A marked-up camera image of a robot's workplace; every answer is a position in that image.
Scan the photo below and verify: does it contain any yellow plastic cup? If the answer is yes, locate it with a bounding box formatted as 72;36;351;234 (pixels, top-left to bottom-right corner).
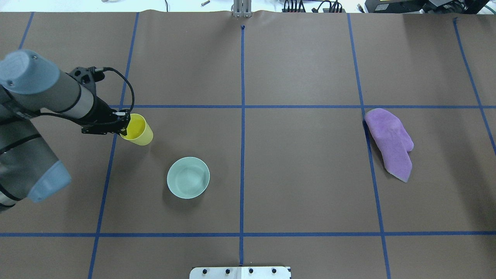
120;113;154;146

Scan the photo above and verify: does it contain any aluminium frame post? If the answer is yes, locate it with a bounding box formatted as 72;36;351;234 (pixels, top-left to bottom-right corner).
231;0;253;18

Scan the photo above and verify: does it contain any mint green bowl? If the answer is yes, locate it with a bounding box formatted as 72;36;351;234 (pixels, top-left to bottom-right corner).
166;157;210;199

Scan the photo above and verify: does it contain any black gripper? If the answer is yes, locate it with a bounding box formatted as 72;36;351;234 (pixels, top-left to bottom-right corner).
80;97;131;135

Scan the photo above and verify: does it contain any purple microfiber cloth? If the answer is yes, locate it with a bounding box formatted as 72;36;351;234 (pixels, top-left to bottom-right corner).
365;108;414;183

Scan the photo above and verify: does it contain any white metal base plate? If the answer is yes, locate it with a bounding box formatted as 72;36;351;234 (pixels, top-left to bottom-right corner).
189;266;292;279

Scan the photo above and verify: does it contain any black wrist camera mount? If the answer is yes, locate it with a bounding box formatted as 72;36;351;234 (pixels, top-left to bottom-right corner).
68;66;105;94

